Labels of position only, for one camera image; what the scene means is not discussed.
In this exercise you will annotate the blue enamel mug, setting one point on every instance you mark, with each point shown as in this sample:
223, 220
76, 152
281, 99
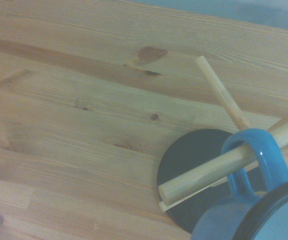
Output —
259, 150

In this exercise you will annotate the wooden mug tree black base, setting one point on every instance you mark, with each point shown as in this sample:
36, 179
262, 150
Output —
196, 175

